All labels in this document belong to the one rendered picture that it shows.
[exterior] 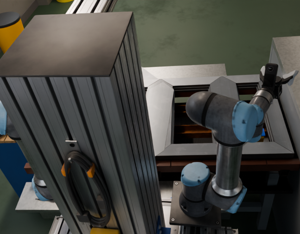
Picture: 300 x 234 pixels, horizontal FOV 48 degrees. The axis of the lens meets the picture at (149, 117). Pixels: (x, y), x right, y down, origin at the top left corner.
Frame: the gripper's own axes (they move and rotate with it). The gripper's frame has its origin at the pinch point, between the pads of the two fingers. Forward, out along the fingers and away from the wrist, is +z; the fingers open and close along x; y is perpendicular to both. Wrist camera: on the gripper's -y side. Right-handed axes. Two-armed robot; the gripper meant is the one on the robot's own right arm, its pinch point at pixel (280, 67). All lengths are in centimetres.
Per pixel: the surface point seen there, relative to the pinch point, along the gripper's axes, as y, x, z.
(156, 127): 49, -73, -11
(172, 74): 57, -103, 56
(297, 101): 41, 0, 29
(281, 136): 59, -4, 17
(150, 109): 48, -85, 1
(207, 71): 60, -80, 70
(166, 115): 49, -73, 1
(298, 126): 51, 4, 19
